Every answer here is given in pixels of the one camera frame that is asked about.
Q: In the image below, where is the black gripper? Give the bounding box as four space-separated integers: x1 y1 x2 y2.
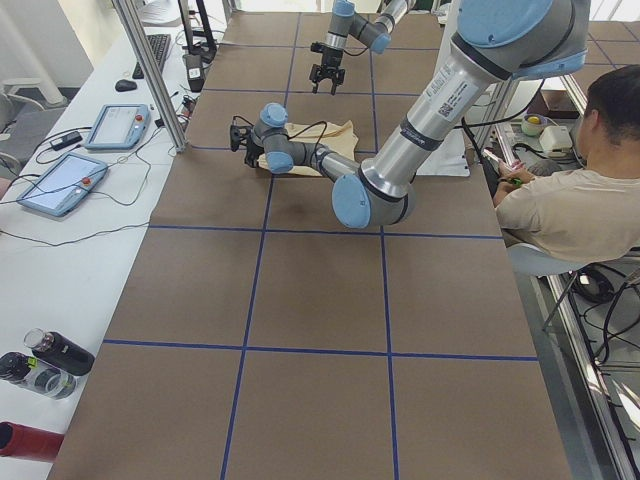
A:
244 136 264 169
310 45 345 95

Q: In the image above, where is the beige long-sleeve printed shirt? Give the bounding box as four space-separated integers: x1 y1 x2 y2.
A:
285 120 359 172

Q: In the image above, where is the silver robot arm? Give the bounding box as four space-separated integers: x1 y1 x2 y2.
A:
309 0 416 95
230 1 591 228

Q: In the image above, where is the black monitor stand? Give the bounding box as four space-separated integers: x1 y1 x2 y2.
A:
177 0 217 63

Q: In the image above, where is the upper blue teach pendant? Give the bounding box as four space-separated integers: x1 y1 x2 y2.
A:
84 104 150 151

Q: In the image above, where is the blue teach pendant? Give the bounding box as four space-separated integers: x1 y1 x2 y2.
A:
17 152 109 217
84 104 150 151

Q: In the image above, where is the black computer mouse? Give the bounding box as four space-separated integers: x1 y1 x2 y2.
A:
114 79 138 93

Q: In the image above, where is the black computer keyboard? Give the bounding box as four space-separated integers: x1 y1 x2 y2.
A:
132 33 171 80

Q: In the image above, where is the lower blue teach pendant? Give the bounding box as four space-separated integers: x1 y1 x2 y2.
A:
17 152 109 217

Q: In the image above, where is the black power adapter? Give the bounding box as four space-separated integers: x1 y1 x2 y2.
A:
50 130 83 151

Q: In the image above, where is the black water bottle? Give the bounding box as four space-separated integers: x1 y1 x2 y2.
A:
23 328 95 377

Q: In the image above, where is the white office chair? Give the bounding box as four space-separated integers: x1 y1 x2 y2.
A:
507 242 591 331

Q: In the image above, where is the seated person in beige shirt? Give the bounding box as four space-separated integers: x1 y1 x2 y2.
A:
492 65 639 264

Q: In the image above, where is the clear bottle black lid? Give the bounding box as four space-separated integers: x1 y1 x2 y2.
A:
1 352 76 400

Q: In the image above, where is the red cylindrical bottle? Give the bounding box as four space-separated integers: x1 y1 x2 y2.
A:
1 421 64 463

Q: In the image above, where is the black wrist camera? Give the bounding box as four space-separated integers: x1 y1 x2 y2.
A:
229 115 254 152
310 42 326 53

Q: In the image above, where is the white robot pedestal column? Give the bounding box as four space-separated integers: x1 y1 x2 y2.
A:
407 1 495 177

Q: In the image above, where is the aluminium frame post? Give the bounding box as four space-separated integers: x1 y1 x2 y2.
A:
112 0 187 153

